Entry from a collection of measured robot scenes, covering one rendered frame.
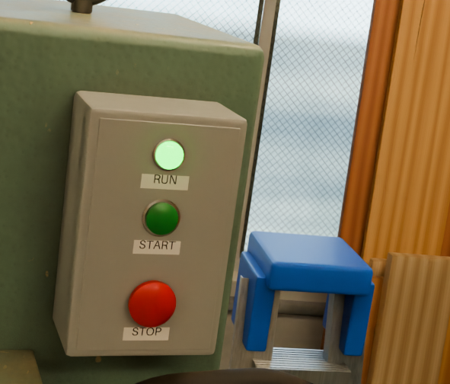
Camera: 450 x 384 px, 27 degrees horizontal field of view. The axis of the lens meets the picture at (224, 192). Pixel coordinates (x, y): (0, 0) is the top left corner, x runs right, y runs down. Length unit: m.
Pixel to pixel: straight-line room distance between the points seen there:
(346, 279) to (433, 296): 0.60
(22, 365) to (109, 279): 0.09
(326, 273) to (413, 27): 0.76
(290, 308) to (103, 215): 1.66
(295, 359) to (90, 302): 0.92
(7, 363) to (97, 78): 0.19
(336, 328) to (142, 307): 0.91
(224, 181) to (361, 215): 1.47
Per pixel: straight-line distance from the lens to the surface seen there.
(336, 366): 1.49
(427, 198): 2.06
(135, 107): 0.57
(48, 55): 0.61
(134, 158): 0.57
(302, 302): 2.22
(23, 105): 0.61
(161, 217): 0.58
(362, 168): 2.03
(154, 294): 0.59
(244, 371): 0.67
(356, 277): 1.41
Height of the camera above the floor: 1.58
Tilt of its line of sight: 14 degrees down
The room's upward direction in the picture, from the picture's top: 8 degrees clockwise
